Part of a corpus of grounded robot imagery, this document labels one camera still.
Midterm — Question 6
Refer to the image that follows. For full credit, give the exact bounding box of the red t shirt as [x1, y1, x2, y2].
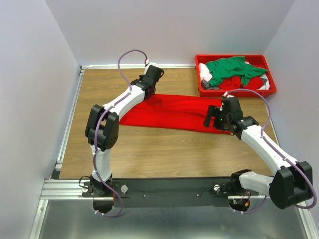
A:
[218, 76, 264, 90]
[119, 94, 230, 134]

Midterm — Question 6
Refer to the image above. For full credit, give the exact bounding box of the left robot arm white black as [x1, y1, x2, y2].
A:
[85, 63, 164, 197]

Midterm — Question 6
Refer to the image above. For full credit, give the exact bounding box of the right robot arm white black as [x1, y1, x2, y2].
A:
[203, 97, 318, 209]

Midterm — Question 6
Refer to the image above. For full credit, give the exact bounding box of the grey t shirt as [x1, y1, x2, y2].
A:
[201, 80, 220, 90]

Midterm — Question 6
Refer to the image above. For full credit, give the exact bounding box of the red t shirt in bin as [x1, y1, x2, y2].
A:
[218, 76, 264, 90]

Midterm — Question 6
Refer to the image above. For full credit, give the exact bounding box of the pink t shirt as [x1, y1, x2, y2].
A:
[198, 63, 212, 82]

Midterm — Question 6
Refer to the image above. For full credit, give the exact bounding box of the green t shirt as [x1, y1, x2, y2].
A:
[205, 56, 268, 86]

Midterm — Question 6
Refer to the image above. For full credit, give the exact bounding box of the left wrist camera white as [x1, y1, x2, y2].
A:
[144, 59, 158, 67]

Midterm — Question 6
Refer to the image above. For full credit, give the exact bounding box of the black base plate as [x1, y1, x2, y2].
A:
[79, 177, 257, 210]

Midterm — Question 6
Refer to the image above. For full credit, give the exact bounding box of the aluminium frame rail front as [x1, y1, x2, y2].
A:
[39, 177, 308, 200]

